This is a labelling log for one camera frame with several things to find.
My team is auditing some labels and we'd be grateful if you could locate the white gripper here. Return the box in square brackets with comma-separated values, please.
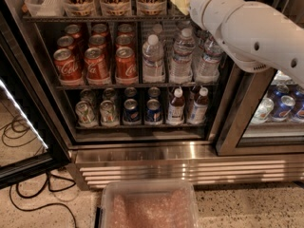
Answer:
[170, 0, 245, 35]

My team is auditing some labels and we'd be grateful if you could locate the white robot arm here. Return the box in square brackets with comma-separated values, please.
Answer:
[171, 0, 304, 86]

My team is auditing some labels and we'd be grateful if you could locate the back right coca-cola can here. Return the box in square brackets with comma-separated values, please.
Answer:
[117, 23, 135, 37]

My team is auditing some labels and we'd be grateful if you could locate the coca-cola can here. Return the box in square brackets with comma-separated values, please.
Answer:
[115, 47, 138, 79]
[88, 34, 107, 49]
[65, 24, 83, 39]
[53, 48, 82, 81]
[57, 35, 79, 54]
[92, 24, 109, 37]
[117, 23, 135, 37]
[115, 34, 134, 48]
[85, 47, 109, 80]

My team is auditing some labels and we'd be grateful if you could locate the gold can middle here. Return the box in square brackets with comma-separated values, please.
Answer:
[100, 0, 131, 16]

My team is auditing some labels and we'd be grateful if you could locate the middle right coca-cola can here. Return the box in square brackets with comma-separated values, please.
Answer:
[115, 34, 134, 48]

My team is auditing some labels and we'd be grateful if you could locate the front right coca-cola can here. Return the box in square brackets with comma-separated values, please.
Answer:
[115, 47, 138, 79]

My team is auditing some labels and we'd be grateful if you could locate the back centre coca-cola can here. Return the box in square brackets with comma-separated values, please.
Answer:
[92, 24, 109, 37]

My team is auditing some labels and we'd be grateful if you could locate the middle centre coca-cola can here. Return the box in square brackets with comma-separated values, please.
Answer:
[88, 34, 107, 49]

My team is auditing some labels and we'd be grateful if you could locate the back right pepsi can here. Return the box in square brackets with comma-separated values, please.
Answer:
[147, 86, 161, 100]

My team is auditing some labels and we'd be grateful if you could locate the stainless steel fridge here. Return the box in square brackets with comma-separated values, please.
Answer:
[0, 0, 304, 190]

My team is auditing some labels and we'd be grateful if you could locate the back left pepsi can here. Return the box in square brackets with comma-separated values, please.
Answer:
[123, 87, 138, 100]

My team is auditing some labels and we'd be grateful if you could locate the front middle coca-cola can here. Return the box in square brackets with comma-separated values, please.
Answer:
[85, 47, 109, 80]

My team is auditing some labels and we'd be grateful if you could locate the back left coca-cola can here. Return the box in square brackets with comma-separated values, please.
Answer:
[65, 24, 83, 39]

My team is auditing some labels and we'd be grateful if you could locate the front right pepsi can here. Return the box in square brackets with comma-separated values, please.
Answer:
[145, 99, 162, 123]

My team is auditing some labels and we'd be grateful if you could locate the white-green can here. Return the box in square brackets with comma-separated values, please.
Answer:
[75, 101, 97, 127]
[80, 89, 96, 107]
[100, 100, 119, 126]
[103, 88, 118, 102]

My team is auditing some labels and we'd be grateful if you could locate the middle left coca-cola can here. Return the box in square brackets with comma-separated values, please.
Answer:
[57, 35, 79, 54]

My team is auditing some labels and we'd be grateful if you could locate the front left pepsi can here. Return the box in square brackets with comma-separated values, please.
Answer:
[123, 99, 140, 123]

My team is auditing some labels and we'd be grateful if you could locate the front left coca-cola can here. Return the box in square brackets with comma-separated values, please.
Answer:
[53, 48, 82, 81]

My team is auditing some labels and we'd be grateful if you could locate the back left white-green can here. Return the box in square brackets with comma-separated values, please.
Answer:
[80, 89, 96, 107]

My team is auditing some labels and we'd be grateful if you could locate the white can behind glass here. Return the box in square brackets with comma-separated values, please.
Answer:
[251, 98, 274, 124]

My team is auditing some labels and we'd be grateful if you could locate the closed glass fridge door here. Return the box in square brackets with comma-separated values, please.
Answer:
[215, 0, 304, 157]

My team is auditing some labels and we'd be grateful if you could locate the front left white-green can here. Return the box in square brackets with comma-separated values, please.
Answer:
[75, 101, 97, 127]

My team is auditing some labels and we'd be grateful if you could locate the open glass fridge door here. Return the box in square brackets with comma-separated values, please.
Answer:
[0, 0, 69, 189]

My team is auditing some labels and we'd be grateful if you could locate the front right water bottle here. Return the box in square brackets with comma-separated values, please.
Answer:
[195, 36, 223, 83]

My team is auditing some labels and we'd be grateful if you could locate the water bottle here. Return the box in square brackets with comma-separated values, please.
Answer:
[142, 34, 164, 83]
[195, 36, 223, 83]
[169, 28, 195, 84]

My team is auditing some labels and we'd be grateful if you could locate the front left water bottle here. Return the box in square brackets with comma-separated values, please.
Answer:
[142, 34, 164, 83]

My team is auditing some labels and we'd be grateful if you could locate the front middle water bottle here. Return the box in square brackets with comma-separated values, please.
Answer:
[169, 28, 195, 84]

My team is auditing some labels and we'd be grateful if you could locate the left iced tea bottle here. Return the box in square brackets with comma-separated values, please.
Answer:
[167, 88, 185, 124]

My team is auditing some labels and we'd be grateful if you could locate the iced tea bottle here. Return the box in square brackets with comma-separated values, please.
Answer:
[167, 88, 185, 124]
[187, 86, 209, 124]

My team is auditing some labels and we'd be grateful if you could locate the right iced tea bottle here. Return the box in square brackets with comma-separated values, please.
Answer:
[187, 86, 209, 124]

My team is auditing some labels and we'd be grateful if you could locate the empty clear plastic tray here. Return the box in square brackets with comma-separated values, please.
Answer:
[25, 0, 65, 17]

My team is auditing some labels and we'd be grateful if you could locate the clear plastic bin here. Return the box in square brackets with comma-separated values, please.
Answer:
[98, 180, 199, 228]

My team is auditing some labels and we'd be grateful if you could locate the top wire shelf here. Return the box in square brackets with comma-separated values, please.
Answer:
[23, 14, 190, 23]

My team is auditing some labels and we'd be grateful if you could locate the wire shelf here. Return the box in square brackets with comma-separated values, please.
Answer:
[56, 82, 218, 90]
[23, 14, 190, 23]

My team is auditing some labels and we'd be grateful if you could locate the middle wire shelf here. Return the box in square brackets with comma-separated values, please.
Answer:
[56, 82, 218, 90]

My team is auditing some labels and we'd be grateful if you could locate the black cable on floor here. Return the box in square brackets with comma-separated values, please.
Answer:
[0, 114, 79, 228]

